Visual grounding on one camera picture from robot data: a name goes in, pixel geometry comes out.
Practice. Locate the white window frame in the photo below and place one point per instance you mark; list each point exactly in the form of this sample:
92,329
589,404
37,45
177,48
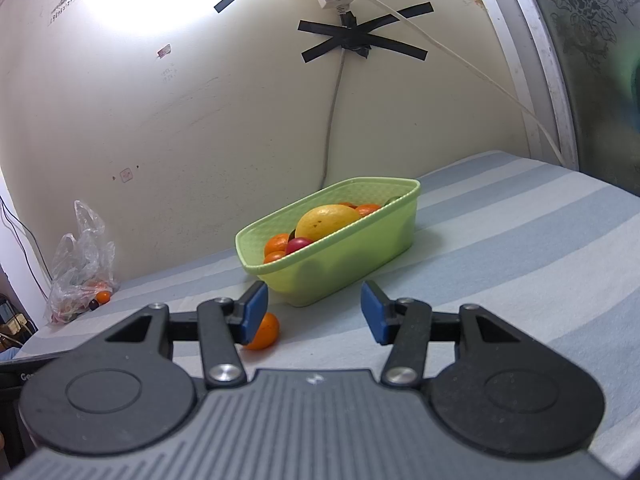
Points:
540,35

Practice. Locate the striped bed sheet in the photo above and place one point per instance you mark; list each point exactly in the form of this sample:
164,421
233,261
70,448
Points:
500,235

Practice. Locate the red round fruit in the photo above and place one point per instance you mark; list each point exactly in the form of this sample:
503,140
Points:
298,245

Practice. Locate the large yellow fruit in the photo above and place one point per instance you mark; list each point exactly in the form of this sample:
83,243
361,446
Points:
325,220

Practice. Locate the green plastic basket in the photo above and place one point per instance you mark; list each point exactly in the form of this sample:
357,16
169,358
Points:
350,265

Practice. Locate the black tape cross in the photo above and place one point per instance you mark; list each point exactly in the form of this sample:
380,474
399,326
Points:
357,37

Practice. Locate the frosted window glass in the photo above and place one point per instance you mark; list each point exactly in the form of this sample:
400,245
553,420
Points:
600,85

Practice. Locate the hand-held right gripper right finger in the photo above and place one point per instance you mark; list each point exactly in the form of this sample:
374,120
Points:
374,312

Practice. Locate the clear plastic bag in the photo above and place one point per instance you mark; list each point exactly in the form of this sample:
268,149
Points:
80,260

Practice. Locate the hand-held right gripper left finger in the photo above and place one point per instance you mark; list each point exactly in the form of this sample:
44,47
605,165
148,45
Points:
255,310

